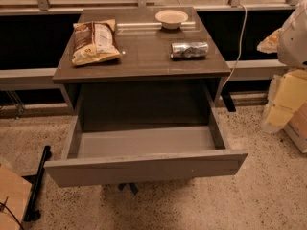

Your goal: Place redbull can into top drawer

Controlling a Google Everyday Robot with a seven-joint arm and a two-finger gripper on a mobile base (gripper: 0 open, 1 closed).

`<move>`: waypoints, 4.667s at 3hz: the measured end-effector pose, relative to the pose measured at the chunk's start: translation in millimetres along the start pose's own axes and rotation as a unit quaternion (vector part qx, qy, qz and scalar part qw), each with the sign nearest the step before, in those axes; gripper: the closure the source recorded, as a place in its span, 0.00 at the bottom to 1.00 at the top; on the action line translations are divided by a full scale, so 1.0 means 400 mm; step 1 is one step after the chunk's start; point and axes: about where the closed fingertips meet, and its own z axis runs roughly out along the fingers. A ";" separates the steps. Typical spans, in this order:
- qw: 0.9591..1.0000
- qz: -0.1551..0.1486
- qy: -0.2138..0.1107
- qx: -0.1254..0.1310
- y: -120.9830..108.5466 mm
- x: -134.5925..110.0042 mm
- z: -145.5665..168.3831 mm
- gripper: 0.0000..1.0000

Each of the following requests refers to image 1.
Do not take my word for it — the open grey top drawer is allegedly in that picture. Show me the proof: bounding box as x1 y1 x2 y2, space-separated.
45 84 248 187

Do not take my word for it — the brown chip bag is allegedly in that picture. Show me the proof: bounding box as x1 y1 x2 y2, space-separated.
72 19 122 66

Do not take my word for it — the cardboard box left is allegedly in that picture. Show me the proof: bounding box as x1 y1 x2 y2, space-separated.
0 165 31 230

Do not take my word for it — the cardboard box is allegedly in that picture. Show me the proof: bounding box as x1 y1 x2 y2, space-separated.
284 103 307 153
0 165 31 230

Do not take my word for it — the black thin cable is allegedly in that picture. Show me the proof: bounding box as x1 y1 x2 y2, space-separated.
0 196 25 230

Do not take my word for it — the black metal stand leg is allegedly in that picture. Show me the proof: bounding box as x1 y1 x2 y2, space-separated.
23 145 52 222

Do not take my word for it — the grey window rail frame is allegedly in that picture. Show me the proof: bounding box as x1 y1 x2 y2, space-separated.
0 0 307 91

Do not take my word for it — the silver redbull can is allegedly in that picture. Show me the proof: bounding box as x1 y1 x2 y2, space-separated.
170 42 209 58

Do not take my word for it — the white paper bowl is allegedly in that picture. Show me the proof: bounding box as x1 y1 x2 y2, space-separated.
155 10 188 30

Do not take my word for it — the white power cable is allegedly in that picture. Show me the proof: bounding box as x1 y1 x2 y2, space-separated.
222 3 248 88

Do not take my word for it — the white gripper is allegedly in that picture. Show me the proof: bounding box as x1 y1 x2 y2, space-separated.
257 0 307 133

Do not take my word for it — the cardboard box right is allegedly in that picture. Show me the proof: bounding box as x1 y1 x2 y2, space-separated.
284 103 307 153

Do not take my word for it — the grey drawer cabinet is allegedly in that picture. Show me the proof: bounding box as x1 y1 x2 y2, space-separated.
54 8 230 132

